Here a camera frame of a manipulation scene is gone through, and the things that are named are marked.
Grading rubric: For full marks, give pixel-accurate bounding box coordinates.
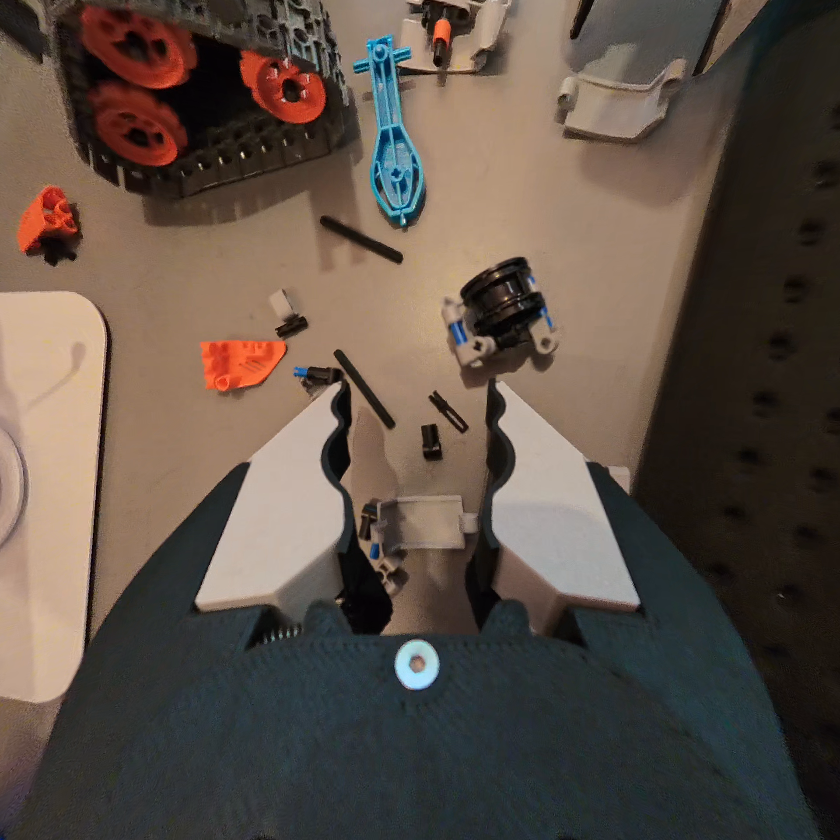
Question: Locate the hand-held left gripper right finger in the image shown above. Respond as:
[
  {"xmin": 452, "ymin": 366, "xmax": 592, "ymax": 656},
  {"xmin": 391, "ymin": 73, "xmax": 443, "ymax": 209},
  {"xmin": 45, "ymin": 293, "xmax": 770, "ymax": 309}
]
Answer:
[{"xmin": 465, "ymin": 379, "xmax": 642, "ymax": 635}]

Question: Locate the grey bracket with orange bushes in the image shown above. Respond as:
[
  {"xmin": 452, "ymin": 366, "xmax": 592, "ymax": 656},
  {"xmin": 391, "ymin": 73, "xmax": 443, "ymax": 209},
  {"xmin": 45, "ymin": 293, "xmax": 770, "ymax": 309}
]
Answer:
[{"xmin": 399, "ymin": 0, "xmax": 513, "ymax": 73}]

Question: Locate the tracked toy robot vehicle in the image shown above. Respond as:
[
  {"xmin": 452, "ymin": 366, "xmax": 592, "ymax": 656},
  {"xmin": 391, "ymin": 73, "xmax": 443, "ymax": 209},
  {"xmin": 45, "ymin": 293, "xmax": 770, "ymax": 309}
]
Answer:
[{"xmin": 52, "ymin": 0, "xmax": 352, "ymax": 199}]

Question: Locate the black elbow connector blue pin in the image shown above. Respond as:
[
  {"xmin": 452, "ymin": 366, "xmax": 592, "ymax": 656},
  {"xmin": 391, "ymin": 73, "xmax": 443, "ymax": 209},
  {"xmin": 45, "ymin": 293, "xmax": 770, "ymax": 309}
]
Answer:
[{"xmin": 293, "ymin": 365, "xmax": 345, "ymax": 395}]

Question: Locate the black perforated board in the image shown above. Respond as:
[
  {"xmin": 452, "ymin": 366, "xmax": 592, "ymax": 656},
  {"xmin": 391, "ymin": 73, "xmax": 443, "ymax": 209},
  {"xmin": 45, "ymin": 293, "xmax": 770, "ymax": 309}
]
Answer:
[{"xmin": 633, "ymin": 0, "xmax": 840, "ymax": 840}]

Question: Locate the black axle rod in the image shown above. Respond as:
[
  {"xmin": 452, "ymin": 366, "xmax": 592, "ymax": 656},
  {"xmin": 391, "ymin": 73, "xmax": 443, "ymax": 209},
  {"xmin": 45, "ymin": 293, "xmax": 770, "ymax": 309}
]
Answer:
[
  {"xmin": 332, "ymin": 349, "xmax": 396, "ymax": 430},
  {"xmin": 320, "ymin": 217, "xmax": 404, "ymax": 265}
]

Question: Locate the blue brick separator tool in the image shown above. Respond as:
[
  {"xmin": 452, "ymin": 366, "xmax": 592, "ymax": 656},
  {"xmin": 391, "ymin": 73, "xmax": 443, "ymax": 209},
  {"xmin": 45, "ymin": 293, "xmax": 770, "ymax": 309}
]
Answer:
[{"xmin": 353, "ymin": 36, "xmax": 427, "ymax": 227}]

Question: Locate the black toy wheel assembly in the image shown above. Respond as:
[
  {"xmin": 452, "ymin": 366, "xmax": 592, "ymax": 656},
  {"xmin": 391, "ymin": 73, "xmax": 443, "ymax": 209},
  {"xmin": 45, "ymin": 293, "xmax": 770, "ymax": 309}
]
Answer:
[{"xmin": 443, "ymin": 257, "xmax": 560, "ymax": 368}]

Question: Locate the small orange toy piece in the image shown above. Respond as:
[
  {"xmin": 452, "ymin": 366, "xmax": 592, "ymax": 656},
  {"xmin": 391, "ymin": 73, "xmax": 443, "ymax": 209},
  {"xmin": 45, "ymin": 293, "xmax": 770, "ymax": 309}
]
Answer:
[{"xmin": 16, "ymin": 185, "xmax": 83, "ymax": 263}]

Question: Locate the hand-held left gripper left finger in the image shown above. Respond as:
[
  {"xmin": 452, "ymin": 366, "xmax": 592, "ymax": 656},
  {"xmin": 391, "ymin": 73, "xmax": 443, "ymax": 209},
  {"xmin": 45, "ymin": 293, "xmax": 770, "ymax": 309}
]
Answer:
[{"xmin": 193, "ymin": 382, "xmax": 395, "ymax": 634}]

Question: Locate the orange plastic panel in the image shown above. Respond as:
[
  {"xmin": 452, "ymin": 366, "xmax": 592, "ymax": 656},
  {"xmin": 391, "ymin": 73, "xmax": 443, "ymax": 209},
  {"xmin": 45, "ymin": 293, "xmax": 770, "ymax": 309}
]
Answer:
[{"xmin": 200, "ymin": 339, "xmax": 287, "ymax": 392}]

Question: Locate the short black pin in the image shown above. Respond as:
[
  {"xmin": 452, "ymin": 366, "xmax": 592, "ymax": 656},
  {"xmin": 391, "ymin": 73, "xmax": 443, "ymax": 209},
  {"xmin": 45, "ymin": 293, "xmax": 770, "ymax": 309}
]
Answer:
[{"xmin": 428, "ymin": 391, "xmax": 470, "ymax": 434}]

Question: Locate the black wheel brick assembly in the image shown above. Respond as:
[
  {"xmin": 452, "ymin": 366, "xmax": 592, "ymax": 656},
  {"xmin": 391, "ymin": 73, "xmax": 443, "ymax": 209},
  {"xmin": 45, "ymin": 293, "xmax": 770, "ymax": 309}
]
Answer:
[{"xmin": 556, "ymin": 58, "xmax": 688, "ymax": 142}]

